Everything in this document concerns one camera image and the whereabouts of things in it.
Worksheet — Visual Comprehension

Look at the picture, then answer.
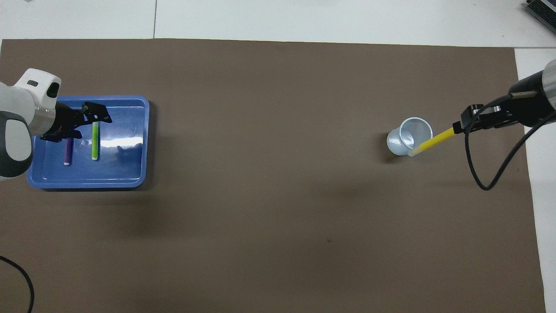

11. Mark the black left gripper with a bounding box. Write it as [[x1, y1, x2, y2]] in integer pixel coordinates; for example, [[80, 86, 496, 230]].
[[40, 102, 113, 143]]

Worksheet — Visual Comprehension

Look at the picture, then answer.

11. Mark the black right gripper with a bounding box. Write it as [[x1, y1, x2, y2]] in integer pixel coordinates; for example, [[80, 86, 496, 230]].
[[453, 72, 556, 134]]

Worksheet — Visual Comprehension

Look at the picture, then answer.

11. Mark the yellow pen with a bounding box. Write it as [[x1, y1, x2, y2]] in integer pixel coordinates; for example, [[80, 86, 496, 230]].
[[408, 127, 457, 157]]

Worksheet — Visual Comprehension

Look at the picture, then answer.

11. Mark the blue plastic tray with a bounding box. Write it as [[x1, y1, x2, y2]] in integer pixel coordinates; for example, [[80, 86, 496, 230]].
[[27, 95, 150, 190]]

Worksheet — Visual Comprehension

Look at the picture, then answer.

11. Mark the clear plastic cup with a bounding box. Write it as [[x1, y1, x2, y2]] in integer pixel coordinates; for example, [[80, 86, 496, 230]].
[[387, 117, 434, 156]]

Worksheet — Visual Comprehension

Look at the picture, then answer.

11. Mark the grey finned device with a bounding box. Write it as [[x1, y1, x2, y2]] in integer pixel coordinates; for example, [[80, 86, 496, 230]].
[[525, 0, 556, 27]]

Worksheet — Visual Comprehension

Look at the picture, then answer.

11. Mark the brown table mat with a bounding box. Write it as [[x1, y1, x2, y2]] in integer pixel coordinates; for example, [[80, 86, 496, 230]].
[[0, 38, 547, 313]]

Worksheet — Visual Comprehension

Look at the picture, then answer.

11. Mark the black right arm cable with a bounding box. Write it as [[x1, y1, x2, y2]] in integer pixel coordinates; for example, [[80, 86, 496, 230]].
[[464, 91, 556, 191]]

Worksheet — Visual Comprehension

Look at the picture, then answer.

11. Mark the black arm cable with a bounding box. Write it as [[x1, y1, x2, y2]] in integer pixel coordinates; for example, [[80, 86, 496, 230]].
[[0, 256, 35, 313], [464, 91, 556, 191]]

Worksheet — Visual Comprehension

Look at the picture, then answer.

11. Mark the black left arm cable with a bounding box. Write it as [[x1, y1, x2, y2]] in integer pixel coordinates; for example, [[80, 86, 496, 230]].
[[0, 256, 35, 313]]

